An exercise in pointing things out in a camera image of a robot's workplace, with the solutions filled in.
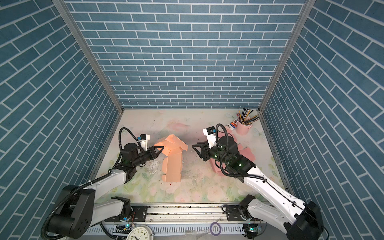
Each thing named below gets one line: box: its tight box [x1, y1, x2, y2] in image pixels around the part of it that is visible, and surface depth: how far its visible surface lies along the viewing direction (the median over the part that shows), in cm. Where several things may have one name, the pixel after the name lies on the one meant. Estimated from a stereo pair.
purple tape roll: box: [210, 222, 222, 237], surface depth 72 cm
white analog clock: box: [126, 225, 154, 240], surface depth 67 cm
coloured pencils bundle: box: [237, 108, 259, 126], surface depth 103 cm
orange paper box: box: [154, 134, 189, 183], surface depth 84 cm
